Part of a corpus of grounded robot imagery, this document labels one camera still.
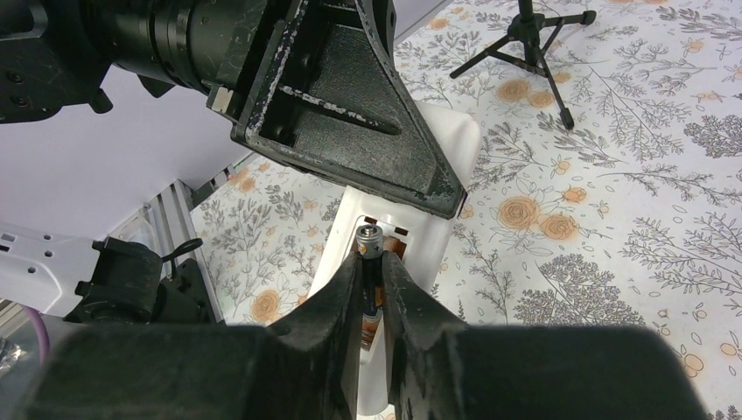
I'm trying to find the black mini tripod stand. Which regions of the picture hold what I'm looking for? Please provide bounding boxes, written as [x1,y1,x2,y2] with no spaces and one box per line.
[449,0,597,130]

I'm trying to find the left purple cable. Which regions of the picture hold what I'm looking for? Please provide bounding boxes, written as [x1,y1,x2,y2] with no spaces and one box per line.
[23,305,53,367]

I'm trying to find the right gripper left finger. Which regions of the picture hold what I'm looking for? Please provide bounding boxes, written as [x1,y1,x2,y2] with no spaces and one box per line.
[14,253,362,419]

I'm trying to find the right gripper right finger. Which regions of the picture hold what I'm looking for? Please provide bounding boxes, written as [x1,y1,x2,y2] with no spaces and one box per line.
[381,252,706,419]

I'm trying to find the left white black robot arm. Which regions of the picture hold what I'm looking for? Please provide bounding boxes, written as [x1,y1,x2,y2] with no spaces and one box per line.
[1,1,480,323]

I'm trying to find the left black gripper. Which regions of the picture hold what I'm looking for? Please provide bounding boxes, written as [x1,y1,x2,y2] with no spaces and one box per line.
[81,1,466,220]

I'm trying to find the white remote control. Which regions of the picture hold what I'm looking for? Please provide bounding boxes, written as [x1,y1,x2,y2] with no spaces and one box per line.
[308,102,482,419]

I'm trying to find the floral patterned table mat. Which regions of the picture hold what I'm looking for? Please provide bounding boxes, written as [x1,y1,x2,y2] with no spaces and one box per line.
[191,0,742,420]

